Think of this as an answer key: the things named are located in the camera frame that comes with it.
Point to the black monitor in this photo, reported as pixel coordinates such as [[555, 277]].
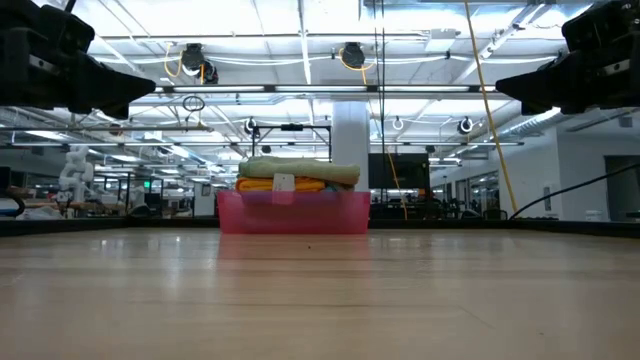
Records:
[[400, 172]]

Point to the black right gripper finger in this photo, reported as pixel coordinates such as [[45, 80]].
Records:
[[537, 108], [535, 85]]

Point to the white robot figure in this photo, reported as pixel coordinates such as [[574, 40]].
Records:
[[77, 170]]

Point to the white building column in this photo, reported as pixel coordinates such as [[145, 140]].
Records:
[[350, 135]]

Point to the orange microfiber towel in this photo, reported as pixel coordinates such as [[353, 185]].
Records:
[[255, 185]]

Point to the red plastic bin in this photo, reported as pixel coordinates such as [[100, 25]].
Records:
[[295, 212]]

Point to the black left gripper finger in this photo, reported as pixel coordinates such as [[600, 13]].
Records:
[[115, 85], [116, 111]]

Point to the black metal frame rig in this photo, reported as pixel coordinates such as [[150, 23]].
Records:
[[291, 127]]

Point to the pale green microfiber towel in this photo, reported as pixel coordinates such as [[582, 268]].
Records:
[[310, 170]]

